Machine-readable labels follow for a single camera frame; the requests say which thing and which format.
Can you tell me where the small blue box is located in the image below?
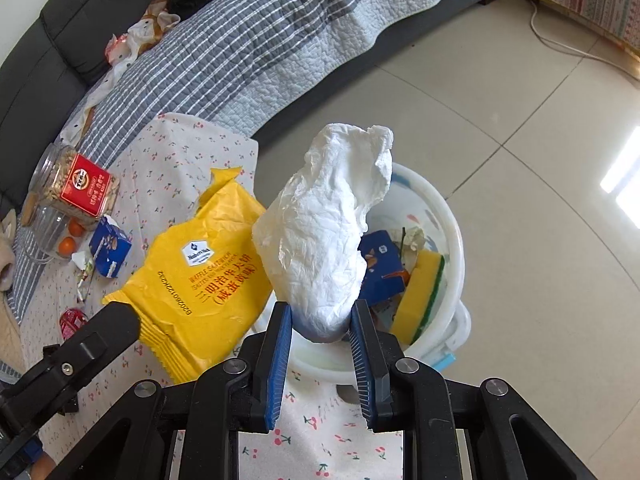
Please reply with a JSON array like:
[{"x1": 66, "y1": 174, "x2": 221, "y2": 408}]
[{"x1": 88, "y1": 215, "x2": 133, "y2": 279}]

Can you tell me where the white tissue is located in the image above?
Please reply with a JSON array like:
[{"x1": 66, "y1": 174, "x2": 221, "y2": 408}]
[{"x1": 251, "y1": 122, "x2": 396, "y2": 343}]

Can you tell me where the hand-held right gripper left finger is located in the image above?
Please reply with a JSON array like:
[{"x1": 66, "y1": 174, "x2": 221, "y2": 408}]
[{"x1": 55, "y1": 301, "x2": 294, "y2": 480}]

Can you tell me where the dark grey sofa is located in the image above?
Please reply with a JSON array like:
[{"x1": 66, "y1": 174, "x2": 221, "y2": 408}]
[
  {"x1": 0, "y1": 0, "x2": 486, "y2": 326},
  {"x1": 0, "y1": 0, "x2": 503, "y2": 211}
]

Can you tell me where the red drink can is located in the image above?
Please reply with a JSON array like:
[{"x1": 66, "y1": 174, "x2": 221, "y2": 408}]
[{"x1": 59, "y1": 308, "x2": 90, "y2": 342}]

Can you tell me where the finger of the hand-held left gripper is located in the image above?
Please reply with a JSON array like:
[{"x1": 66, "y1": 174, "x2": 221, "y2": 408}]
[{"x1": 46, "y1": 305, "x2": 142, "y2": 397}]

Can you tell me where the small white wrapper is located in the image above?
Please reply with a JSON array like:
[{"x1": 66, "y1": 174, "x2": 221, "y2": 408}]
[{"x1": 71, "y1": 251, "x2": 97, "y2": 306}]

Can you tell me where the yellow sponge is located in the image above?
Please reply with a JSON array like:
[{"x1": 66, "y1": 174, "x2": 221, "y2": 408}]
[{"x1": 389, "y1": 249, "x2": 447, "y2": 347}]

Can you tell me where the yellow snack bag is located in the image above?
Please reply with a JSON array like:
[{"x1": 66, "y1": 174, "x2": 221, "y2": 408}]
[{"x1": 102, "y1": 166, "x2": 275, "y2": 383}]

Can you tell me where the white plastic basin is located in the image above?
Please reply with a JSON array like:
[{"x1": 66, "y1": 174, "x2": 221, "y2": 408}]
[{"x1": 287, "y1": 160, "x2": 473, "y2": 386}]

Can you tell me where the glass jar of snacks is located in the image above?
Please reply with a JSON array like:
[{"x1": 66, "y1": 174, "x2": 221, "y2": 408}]
[{"x1": 20, "y1": 142, "x2": 121, "y2": 231}]

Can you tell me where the white printed plastic bag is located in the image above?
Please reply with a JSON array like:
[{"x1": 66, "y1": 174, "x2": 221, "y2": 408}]
[{"x1": 60, "y1": 0, "x2": 182, "y2": 146}]

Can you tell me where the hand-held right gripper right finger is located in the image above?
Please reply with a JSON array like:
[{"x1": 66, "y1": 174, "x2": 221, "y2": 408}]
[{"x1": 350, "y1": 299, "x2": 596, "y2": 480}]

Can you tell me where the printed paper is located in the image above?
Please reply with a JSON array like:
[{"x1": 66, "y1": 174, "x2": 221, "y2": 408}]
[{"x1": 397, "y1": 226, "x2": 427, "y2": 253}]

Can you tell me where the white cable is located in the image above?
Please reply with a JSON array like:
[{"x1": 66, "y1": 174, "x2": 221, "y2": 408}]
[{"x1": 530, "y1": 2, "x2": 640, "y2": 81}]

